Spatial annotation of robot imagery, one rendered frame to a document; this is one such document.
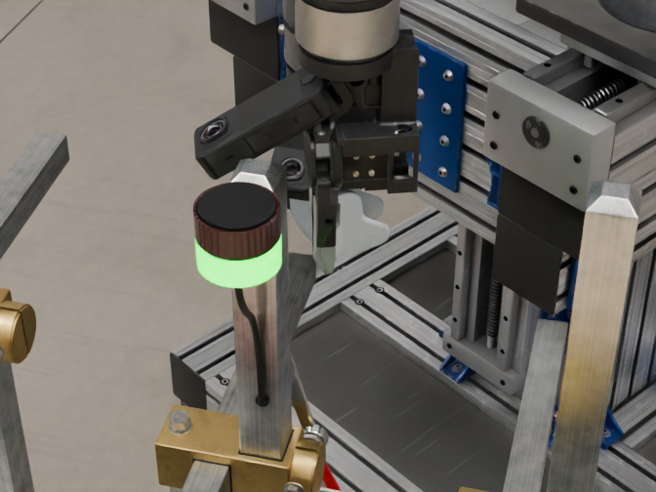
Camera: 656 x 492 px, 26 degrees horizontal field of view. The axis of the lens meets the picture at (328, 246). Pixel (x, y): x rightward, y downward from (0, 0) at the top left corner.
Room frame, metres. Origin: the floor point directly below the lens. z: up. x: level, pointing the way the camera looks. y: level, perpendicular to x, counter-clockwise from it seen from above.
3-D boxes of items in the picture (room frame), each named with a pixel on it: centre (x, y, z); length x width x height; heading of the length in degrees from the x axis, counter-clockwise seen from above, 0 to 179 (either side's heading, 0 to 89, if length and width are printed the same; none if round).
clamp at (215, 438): (0.83, 0.07, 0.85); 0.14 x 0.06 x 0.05; 76
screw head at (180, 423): (0.85, 0.12, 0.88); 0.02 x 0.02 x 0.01
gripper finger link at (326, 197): (0.88, 0.00, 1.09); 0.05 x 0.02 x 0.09; 6
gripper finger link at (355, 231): (0.89, -0.02, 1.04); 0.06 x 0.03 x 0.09; 96
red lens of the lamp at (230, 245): (0.78, 0.06, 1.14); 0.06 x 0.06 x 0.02
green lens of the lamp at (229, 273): (0.78, 0.06, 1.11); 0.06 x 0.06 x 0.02
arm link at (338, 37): (0.91, -0.01, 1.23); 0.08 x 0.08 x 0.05
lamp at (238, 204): (0.79, 0.06, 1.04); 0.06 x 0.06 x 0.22; 76
